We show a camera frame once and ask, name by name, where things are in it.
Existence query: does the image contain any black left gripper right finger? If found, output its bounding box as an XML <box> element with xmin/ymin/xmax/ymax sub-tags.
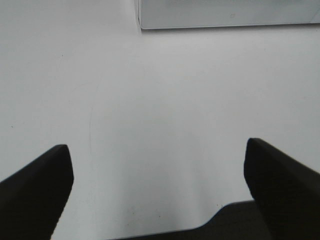
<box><xmin>243</xmin><ymin>138</ymin><xmax>320</xmax><ymax>240</ymax></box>

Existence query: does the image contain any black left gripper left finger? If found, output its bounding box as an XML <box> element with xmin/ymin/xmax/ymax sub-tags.
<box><xmin>0</xmin><ymin>144</ymin><xmax>74</xmax><ymax>240</ymax></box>

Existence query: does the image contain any white microwave door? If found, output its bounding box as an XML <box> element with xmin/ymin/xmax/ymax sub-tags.
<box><xmin>137</xmin><ymin>0</ymin><xmax>320</xmax><ymax>30</ymax></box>

